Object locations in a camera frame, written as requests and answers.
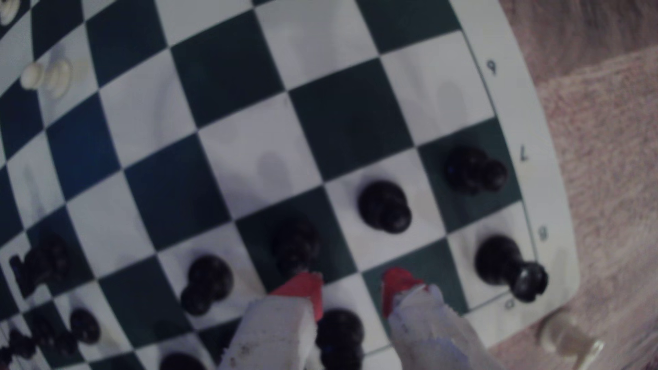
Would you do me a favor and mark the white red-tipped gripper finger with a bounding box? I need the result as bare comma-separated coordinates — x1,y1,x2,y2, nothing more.
382,266,507,370
218,271,325,370

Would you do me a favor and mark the black chess pawn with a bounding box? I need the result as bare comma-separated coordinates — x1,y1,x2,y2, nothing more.
69,307,102,345
0,329,37,368
357,180,413,234
271,220,322,278
31,316,78,358
443,145,510,196
180,254,234,317

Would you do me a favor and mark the black chess bishop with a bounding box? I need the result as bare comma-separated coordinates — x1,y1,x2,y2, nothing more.
315,308,366,370

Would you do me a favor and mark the black chess queen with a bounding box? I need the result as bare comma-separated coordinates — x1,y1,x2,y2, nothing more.
158,352,209,370

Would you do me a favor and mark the black chess rook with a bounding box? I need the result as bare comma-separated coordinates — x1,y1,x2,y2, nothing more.
474,235,549,303

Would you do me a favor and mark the white chess piece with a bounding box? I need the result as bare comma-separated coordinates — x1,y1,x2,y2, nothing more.
537,311,605,368

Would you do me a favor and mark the green white chess board mat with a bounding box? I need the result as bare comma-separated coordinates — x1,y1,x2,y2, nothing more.
0,0,582,370

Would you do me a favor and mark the black chess knight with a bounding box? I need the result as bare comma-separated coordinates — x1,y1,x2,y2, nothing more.
9,234,73,299

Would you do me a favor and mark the white chess pawn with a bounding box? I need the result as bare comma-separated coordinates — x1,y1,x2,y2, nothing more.
20,58,73,99
0,0,21,26

